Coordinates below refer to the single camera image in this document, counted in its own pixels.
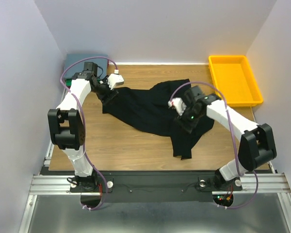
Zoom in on yellow plastic tray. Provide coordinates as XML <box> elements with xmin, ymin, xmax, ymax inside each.
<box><xmin>209</xmin><ymin>55</ymin><xmax>263</xmax><ymax>107</ymax></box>

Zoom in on folded green t-shirt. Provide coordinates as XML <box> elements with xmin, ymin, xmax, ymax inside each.
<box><xmin>65</xmin><ymin>79</ymin><xmax>72</xmax><ymax>87</ymax></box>

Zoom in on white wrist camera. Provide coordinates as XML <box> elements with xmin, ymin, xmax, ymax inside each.
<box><xmin>168</xmin><ymin>98</ymin><xmax>186</xmax><ymax>116</ymax></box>
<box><xmin>107</xmin><ymin>73</ymin><xmax>124</xmax><ymax>89</ymax></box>

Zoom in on purple cable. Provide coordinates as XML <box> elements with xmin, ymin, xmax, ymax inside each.
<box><xmin>169</xmin><ymin>82</ymin><xmax>259</xmax><ymax>211</ymax></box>
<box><xmin>60</xmin><ymin>56</ymin><xmax>119</xmax><ymax>211</ymax></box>

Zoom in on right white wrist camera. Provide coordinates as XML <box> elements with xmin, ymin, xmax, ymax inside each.
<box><xmin>168</xmin><ymin>98</ymin><xmax>186</xmax><ymax>116</ymax></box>

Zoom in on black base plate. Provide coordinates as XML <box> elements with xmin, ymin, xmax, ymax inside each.
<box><xmin>67</xmin><ymin>171</ymin><xmax>242</xmax><ymax>205</ymax></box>

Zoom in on folded grey-blue t-shirt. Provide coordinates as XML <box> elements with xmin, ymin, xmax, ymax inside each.
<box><xmin>64</xmin><ymin>53</ymin><xmax>108</xmax><ymax>79</ymax></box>

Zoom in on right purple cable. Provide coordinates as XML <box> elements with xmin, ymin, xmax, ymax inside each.
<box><xmin>169</xmin><ymin>82</ymin><xmax>259</xmax><ymax>211</ymax></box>

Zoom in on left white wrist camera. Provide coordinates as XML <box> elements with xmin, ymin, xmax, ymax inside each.
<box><xmin>107</xmin><ymin>73</ymin><xmax>124</xmax><ymax>89</ymax></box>

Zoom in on black t-shirt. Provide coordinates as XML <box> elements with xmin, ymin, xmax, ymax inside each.
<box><xmin>102</xmin><ymin>79</ymin><xmax>214</xmax><ymax>159</ymax></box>

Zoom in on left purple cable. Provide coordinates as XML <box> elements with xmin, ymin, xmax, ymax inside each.
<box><xmin>60</xmin><ymin>56</ymin><xmax>119</xmax><ymax>211</ymax></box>

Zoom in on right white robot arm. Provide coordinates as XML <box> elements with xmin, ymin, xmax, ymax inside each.
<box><xmin>168</xmin><ymin>85</ymin><xmax>277</xmax><ymax>188</ymax></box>

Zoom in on aluminium mounting rail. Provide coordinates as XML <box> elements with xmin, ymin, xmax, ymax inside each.
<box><xmin>29</xmin><ymin>173</ymin><xmax>291</xmax><ymax>195</ymax></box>

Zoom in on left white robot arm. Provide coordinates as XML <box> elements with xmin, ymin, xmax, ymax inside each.
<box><xmin>48</xmin><ymin>62</ymin><xmax>124</xmax><ymax>192</ymax></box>

